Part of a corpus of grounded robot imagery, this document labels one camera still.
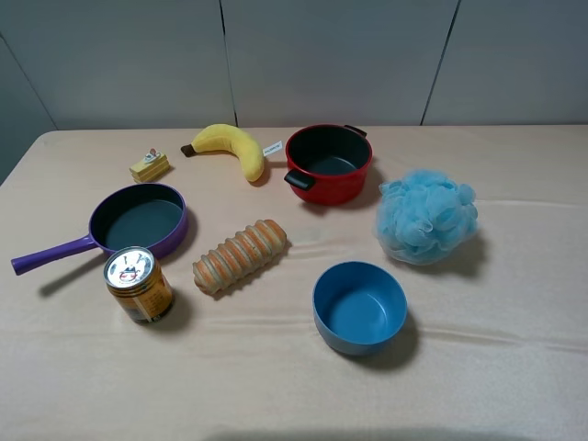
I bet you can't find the blue mesh bath sponge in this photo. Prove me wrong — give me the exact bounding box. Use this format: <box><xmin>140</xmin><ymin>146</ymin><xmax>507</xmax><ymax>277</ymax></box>
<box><xmin>375</xmin><ymin>170</ymin><xmax>478</xmax><ymax>266</ymax></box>

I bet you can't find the ridged bread loaf toy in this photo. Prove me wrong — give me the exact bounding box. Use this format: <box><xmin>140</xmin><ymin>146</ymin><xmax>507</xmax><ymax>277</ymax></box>
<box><xmin>193</xmin><ymin>220</ymin><xmax>288</xmax><ymax>295</ymax></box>

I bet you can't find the yellow cake slice toy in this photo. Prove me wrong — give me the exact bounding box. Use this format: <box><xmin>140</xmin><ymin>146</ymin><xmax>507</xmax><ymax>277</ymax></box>
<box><xmin>130</xmin><ymin>149</ymin><xmax>171</xmax><ymax>184</ymax></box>

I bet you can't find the red cooking pot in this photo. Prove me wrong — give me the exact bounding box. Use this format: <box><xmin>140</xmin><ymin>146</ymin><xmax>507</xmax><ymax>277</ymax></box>
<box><xmin>284</xmin><ymin>124</ymin><xmax>373</xmax><ymax>206</ymax></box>

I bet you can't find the blue plastic bowl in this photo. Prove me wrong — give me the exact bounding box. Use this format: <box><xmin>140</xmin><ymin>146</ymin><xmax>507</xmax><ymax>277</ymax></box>
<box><xmin>312</xmin><ymin>261</ymin><xmax>408</xmax><ymax>356</ymax></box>

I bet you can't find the yellow plush banana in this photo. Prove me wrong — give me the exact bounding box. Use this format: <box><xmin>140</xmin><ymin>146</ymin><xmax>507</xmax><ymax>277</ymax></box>
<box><xmin>180</xmin><ymin>124</ymin><xmax>283</xmax><ymax>183</ymax></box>

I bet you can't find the purple frying pan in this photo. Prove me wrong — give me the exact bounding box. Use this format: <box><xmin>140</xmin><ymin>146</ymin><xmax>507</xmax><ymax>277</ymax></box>
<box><xmin>11</xmin><ymin>183</ymin><xmax>188</xmax><ymax>276</ymax></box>

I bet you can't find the yellow drink can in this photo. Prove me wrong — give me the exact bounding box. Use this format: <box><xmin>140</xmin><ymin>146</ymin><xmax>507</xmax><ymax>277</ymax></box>
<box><xmin>103</xmin><ymin>246</ymin><xmax>175</xmax><ymax>324</ymax></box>

